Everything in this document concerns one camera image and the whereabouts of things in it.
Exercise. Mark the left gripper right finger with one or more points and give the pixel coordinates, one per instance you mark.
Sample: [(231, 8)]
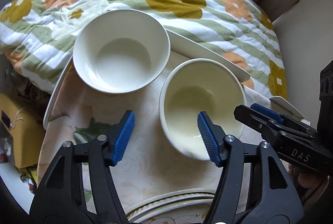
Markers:
[(272, 197)]

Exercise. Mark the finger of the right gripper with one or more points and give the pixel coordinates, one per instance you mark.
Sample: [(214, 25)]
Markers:
[(267, 112)]

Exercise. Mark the person's right hand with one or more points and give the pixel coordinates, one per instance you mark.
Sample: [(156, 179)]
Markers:
[(306, 180)]

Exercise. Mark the cream ceramic bowl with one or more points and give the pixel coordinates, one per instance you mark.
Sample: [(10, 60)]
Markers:
[(193, 86)]

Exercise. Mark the cream round plate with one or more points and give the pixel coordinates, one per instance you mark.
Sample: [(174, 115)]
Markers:
[(180, 206)]

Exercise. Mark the white folding table tray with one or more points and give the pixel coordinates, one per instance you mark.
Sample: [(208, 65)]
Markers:
[(189, 49)]

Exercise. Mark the yellow box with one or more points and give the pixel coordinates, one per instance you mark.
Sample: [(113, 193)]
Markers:
[(22, 132)]

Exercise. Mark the white floral tablecloth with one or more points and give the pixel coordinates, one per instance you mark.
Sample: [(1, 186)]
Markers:
[(151, 168)]

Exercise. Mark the floral green striped quilt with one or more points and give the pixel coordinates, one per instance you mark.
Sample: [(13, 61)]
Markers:
[(37, 36)]

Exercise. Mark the white ceramic bowl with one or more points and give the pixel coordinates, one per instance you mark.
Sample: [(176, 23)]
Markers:
[(121, 51)]

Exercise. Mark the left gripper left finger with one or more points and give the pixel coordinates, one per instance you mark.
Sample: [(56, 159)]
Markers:
[(60, 198)]

